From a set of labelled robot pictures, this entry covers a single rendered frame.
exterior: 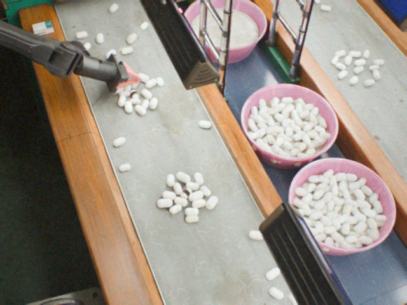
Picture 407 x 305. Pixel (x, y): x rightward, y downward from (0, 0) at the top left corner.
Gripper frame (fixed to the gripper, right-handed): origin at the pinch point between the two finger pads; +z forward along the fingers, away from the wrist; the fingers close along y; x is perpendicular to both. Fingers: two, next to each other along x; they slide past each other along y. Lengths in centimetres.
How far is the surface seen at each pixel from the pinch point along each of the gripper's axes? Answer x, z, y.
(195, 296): 7, -4, -65
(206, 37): -19.3, 12.6, 1.7
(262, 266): -3, 9, -64
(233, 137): -9.8, 14.1, -28.7
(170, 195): 3.5, -2.8, -39.3
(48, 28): 10.0, -17.0, 29.1
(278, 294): -4, 8, -72
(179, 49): -27.5, -15.6, -24.7
